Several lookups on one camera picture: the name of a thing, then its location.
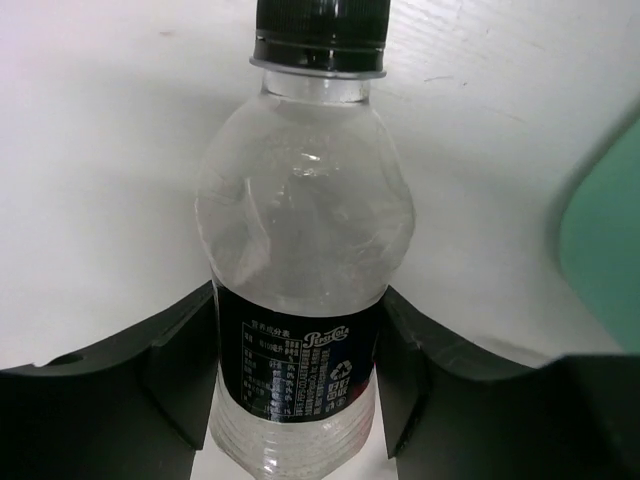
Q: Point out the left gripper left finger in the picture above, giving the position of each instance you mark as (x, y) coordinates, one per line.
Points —
(132, 406)

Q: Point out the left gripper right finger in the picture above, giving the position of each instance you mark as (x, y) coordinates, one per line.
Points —
(453, 410)

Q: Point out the dark label Pepsi bottle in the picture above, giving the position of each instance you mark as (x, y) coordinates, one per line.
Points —
(304, 216)

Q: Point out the green plastic bin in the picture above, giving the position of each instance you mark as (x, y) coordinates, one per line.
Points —
(598, 242)

